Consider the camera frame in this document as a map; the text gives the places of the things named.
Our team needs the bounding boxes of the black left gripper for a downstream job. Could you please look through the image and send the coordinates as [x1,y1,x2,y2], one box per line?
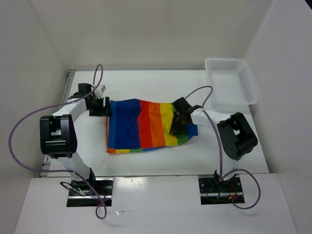
[88,96,113,117]

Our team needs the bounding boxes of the rainbow striped shorts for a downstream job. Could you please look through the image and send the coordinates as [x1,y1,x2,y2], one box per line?
[105,98,198,154]

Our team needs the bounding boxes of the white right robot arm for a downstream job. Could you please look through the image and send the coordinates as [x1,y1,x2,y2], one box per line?
[170,97,258,192]

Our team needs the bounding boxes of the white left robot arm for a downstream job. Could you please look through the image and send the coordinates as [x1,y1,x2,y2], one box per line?
[39,83,111,195]

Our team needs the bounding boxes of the white perforated plastic basket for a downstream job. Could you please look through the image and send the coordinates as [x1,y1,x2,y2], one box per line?
[204,58,258,107]

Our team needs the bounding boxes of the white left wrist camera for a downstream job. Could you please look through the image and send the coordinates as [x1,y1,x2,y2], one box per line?
[94,85,106,99]

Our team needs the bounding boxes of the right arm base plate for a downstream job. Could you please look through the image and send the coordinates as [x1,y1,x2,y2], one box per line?
[198,175,245,205]

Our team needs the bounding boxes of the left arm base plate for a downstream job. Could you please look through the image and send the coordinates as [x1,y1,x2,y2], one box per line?
[60,177,114,207]

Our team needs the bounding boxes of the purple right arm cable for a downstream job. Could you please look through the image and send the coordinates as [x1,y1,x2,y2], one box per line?
[184,85,261,210]

